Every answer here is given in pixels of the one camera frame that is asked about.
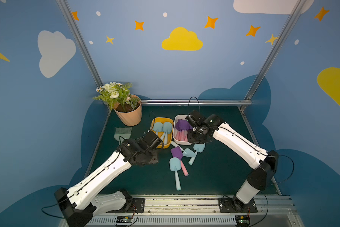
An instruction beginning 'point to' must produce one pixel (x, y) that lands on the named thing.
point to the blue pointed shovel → (163, 137)
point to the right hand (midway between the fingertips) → (192, 139)
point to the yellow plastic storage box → (162, 119)
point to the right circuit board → (242, 220)
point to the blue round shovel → (175, 165)
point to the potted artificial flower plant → (127, 106)
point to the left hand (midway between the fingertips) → (154, 156)
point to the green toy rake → (121, 134)
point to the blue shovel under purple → (188, 152)
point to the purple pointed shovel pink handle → (178, 136)
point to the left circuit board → (124, 219)
